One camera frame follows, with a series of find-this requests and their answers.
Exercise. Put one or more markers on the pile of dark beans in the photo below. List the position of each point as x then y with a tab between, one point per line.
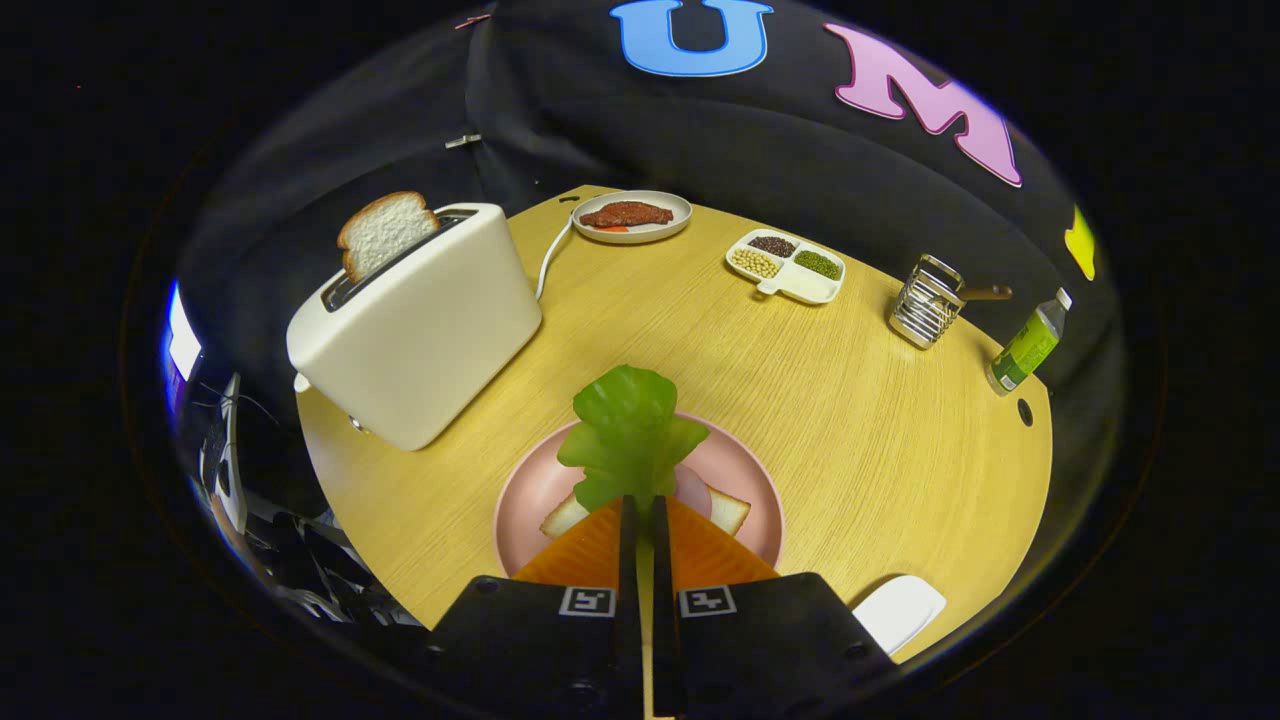
772	245

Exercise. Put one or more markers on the round beige plate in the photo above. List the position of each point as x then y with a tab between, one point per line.
675	222

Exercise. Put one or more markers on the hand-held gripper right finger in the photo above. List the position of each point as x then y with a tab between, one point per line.
662	600

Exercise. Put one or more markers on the dark cluttered equipment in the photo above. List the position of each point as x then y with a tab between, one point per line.
300	560

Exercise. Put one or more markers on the green label bottle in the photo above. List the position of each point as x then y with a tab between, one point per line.
1025	345

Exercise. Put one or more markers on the pile of yellow soybeans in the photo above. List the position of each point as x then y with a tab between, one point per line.
755	263

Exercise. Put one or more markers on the pink round plate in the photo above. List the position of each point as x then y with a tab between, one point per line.
530	500

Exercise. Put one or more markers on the bread slice on pink plate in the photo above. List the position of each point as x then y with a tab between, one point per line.
728	512

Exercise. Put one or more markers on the pink ham slice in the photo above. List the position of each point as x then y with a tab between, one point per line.
692	490

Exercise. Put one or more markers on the silver metal clip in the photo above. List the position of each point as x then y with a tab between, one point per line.
463	140

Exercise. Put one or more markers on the white divided dish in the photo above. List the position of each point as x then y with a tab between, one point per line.
810	288

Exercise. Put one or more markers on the toast bread slice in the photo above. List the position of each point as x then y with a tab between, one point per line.
385	232

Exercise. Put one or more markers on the wooden spoon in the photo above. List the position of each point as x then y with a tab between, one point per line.
990	293

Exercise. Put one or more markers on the bright white screen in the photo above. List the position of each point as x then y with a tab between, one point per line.
183	345

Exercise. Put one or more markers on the green lettuce leaf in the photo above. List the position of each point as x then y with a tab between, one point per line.
630	430

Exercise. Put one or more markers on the white toaster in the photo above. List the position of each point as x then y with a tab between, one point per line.
430	330

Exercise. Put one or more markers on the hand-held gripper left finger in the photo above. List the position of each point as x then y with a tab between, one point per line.
629	600

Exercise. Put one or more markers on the black backdrop cloth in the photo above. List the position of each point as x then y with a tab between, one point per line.
700	130

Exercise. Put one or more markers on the red meat slice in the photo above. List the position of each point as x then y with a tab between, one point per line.
625	214

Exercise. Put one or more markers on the small white flat plate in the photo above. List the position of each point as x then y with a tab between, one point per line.
895	612

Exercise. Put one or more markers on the wooden clothes peg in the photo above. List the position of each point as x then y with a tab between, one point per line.
473	20

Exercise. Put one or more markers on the pile of green beans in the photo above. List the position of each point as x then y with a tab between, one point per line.
818	264

